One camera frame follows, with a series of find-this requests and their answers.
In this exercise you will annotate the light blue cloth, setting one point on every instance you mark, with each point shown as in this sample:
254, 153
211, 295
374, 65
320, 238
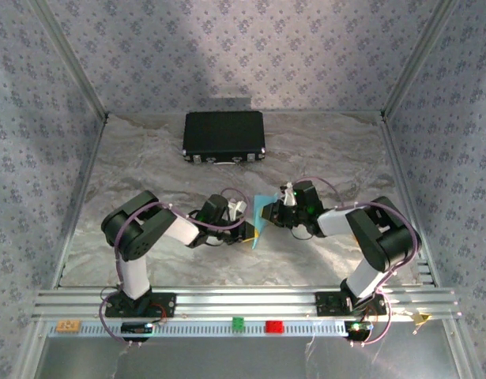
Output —
258, 207

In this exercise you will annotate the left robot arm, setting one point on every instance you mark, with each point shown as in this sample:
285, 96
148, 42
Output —
136, 237

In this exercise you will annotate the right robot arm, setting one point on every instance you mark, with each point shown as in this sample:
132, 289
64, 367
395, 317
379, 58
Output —
385, 241

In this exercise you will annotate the red square block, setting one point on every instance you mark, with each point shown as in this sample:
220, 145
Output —
274, 327

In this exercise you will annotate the black case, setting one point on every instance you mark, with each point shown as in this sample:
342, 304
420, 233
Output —
223, 132

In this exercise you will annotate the green block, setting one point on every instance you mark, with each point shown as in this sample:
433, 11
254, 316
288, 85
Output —
238, 323

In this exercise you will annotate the yellow pyramid block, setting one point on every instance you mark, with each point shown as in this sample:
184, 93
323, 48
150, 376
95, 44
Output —
421, 317

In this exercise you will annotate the orange flat block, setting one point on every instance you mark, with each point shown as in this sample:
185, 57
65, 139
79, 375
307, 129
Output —
68, 326

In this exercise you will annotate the aluminium mounting rail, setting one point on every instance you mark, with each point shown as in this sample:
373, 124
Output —
246, 302

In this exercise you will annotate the aluminium frame side rail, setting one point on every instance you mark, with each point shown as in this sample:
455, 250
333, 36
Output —
80, 197
396, 177

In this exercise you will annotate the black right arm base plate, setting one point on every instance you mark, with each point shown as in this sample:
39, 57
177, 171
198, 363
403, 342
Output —
325, 304

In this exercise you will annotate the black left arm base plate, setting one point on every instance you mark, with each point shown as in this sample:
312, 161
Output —
167, 306

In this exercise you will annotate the aluminium frame post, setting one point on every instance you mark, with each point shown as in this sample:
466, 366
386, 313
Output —
68, 59
420, 59

